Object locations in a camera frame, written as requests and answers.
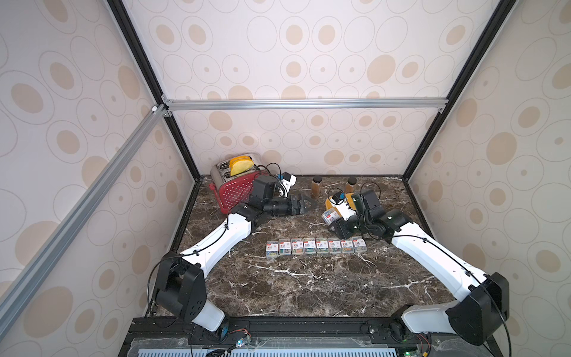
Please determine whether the cinnamon spice bottle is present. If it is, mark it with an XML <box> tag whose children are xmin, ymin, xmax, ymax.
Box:
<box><xmin>344</xmin><ymin>176</ymin><xmax>357</xmax><ymax>194</ymax></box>
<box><xmin>311</xmin><ymin>176</ymin><xmax>323</xmax><ymax>200</ymax></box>

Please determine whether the black toaster power cable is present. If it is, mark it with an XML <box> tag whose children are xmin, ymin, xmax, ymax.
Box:
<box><xmin>253</xmin><ymin>162</ymin><xmax>288</xmax><ymax>197</ymax></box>

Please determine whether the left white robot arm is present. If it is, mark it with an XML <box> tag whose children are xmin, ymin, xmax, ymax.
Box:
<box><xmin>147</xmin><ymin>173</ymin><xmax>318</xmax><ymax>340</ymax></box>

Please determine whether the right cinnamon spice bottle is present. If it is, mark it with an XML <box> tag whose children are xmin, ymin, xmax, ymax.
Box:
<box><xmin>344</xmin><ymin>176</ymin><xmax>357</xmax><ymax>194</ymax></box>

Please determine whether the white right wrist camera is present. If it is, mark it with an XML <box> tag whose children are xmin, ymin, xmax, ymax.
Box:
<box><xmin>330</xmin><ymin>193</ymin><xmax>357</xmax><ymax>221</ymax></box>

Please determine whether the yellow plastic storage tray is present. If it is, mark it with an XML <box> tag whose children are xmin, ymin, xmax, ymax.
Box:
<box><xmin>326</xmin><ymin>193</ymin><xmax>356</xmax><ymax>211</ymax></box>

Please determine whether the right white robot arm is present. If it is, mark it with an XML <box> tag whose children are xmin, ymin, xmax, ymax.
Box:
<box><xmin>322</xmin><ymin>190</ymin><xmax>509</xmax><ymax>346</ymax></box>

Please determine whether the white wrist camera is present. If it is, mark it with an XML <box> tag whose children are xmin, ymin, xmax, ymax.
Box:
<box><xmin>278</xmin><ymin>172</ymin><xmax>297</xmax><ymax>197</ymax></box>
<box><xmin>330</xmin><ymin>193</ymin><xmax>357</xmax><ymax>221</ymax></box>

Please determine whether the red polka dot toaster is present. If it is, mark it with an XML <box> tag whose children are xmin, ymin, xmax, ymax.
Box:
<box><xmin>210</xmin><ymin>153</ymin><xmax>263</xmax><ymax>214</ymax></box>

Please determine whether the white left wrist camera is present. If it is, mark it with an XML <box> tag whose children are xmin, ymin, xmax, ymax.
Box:
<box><xmin>278</xmin><ymin>172</ymin><xmax>297</xmax><ymax>197</ymax></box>

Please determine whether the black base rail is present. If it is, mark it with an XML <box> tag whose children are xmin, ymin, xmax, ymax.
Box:
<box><xmin>119</xmin><ymin>317</ymin><xmax>502</xmax><ymax>356</ymax></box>

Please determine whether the left cinnamon spice bottle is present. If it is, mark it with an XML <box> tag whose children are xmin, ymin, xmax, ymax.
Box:
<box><xmin>311</xmin><ymin>176</ymin><xmax>323</xmax><ymax>200</ymax></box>

